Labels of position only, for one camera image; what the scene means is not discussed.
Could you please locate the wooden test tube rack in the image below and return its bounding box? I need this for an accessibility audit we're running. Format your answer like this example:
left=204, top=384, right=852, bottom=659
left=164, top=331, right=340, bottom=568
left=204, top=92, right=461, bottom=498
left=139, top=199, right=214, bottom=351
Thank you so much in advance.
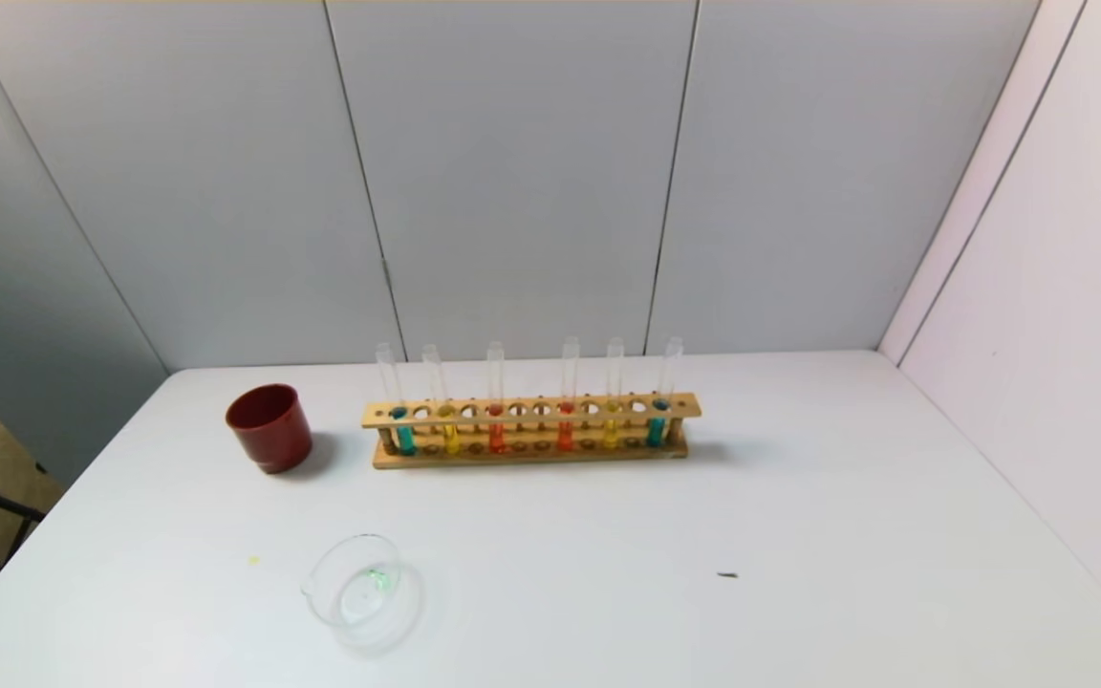
left=362, top=392, right=703, bottom=470

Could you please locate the yellow pigment glass test tube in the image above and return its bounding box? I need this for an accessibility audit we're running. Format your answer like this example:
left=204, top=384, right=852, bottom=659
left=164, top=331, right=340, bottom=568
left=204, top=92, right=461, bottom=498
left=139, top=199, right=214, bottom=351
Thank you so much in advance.
left=421, top=344, right=462, bottom=456
left=602, top=336, right=625, bottom=450

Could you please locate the blue pigment glass test tube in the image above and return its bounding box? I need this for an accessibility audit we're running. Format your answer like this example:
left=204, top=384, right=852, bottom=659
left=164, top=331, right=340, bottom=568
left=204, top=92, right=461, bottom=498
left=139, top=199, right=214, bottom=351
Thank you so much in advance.
left=645, top=336, right=684, bottom=448
left=376, top=342, right=417, bottom=456

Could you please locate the dark red plastic cup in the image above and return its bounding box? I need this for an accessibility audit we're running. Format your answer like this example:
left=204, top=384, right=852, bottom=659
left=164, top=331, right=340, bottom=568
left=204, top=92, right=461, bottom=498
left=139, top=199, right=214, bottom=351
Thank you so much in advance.
left=226, top=384, right=313, bottom=475

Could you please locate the glass beaker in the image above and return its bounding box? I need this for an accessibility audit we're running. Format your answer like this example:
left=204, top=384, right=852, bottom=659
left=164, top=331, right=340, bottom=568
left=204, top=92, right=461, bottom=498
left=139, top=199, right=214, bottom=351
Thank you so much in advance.
left=300, top=534, right=408, bottom=634

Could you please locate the orange pigment glass test tube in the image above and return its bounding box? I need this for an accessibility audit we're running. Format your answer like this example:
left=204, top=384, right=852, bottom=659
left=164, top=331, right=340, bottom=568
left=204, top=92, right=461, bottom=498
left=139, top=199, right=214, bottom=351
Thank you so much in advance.
left=556, top=336, right=580, bottom=452
left=486, top=341, right=507, bottom=454

